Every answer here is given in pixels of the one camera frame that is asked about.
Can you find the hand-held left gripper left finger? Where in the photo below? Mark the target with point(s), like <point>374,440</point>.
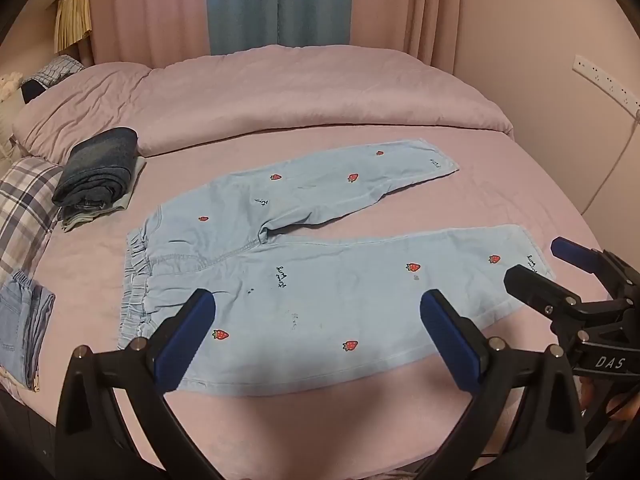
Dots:
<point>185,340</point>

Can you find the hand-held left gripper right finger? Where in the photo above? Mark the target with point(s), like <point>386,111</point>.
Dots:
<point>450,345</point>

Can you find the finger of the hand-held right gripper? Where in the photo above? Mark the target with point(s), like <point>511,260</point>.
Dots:
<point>535,287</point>
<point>575,250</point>

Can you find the light blue strawberry pants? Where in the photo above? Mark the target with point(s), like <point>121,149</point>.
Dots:
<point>320,285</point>

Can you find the folded light denim pants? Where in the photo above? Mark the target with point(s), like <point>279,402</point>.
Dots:
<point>22,330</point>

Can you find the person's right hand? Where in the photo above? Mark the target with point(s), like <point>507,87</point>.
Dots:
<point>588,396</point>

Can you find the pink bed sheet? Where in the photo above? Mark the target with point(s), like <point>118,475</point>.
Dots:
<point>320,425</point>

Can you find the folded pale green garment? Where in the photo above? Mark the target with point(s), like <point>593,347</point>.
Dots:
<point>120,200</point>

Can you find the white power strip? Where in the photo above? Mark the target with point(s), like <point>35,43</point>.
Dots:
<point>602,80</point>

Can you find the folded dark blue jeans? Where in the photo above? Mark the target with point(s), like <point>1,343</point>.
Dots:
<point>100,165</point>

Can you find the plaid pillow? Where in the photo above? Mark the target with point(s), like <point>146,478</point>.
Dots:
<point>25,210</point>

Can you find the pink duvet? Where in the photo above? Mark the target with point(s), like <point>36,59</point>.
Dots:
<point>300,100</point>

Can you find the blue checked cloth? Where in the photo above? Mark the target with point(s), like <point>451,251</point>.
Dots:
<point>60,70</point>

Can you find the pink curtain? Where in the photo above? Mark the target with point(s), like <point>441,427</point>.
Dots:
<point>400,5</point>
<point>150,10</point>

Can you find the white fluffy toy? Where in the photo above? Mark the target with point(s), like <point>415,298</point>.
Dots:
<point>9,89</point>

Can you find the yellow fringed cloth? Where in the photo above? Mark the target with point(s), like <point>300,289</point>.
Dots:
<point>74,20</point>

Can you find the blue curtain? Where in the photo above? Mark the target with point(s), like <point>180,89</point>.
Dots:
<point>260,5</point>

